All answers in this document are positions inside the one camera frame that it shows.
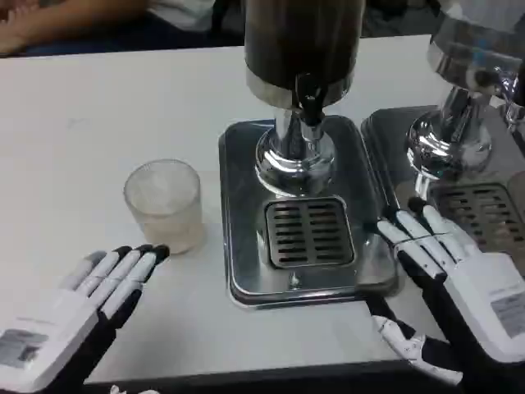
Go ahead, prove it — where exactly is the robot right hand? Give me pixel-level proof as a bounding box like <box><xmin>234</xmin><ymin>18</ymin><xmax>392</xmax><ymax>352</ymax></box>
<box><xmin>363</xmin><ymin>196</ymin><xmax>525</xmax><ymax>394</ymax></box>

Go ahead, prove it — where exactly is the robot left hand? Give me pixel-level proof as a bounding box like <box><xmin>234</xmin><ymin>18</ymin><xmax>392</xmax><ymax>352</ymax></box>
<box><xmin>0</xmin><ymin>244</ymin><xmax>171</xmax><ymax>394</ymax></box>

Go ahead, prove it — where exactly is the clear ribbed glass cup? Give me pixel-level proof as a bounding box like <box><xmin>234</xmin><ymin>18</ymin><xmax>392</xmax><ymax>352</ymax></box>
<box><xmin>123</xmin><ymin>158</ymin><xmax>205</xmax><ymax>255</ymax></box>

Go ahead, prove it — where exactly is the slotted steel drip grid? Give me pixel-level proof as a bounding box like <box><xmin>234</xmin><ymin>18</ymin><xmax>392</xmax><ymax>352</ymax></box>
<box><xmin>428</xmin><ymin>182</ymin><xmax>525</xmax><ymax>252</ymax></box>
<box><xmin>264</xmin><ymin>196</ymin><xmax>356</xmax><ymax>270</ymax></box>

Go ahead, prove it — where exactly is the chrome drink dispenser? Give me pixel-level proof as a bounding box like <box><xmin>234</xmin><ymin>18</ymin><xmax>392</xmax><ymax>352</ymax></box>
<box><xmin>404</xmin><ymin>0</ymin><xmax>525</xmax><ymax>203</ymax></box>

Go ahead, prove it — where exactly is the steel drip tray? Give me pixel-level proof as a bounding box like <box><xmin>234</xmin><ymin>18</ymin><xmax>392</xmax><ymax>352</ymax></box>
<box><xmin>218</xmin><ymin>114</ymin><xmax>401</xmax><ymax>312</ymax></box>
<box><xmin>360</xmin><ymin>105</ymin><xmax>525</xmax><ymax>258</ymax></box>

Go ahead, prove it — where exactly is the chrome dispenser tap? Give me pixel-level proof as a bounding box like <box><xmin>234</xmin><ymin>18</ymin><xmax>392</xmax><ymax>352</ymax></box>
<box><xmin>471</xmin><ymin>61</ymin><xmax>525</xmax><ymax>133</ymax></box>

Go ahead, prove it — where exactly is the black dispenser tap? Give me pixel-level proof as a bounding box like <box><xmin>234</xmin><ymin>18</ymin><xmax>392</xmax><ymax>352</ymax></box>
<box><xmin>295</xmin><ymin>72</ymin><xmax>326</xmax><ymax>126</ymax></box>

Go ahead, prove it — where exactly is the person's hand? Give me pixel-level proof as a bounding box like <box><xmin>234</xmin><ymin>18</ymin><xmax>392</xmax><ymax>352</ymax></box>
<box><xmin>0</xmin><ymin>4</ymin><xmax>34</xmax><ymax>55</ymax></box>

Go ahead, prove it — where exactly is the drink dispenser with dark tank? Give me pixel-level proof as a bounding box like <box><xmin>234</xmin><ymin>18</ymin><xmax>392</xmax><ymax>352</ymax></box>
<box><xmin>244</xmin><ymin>0</ymin><xmax>365</xmax><ymax>199</ymax></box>

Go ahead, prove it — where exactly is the person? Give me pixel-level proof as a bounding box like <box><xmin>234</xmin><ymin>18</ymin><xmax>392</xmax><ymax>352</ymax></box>
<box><xmin>145</xmin><ymin>0</ymin><xmax>245</xmax><ymax>53</ymax></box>

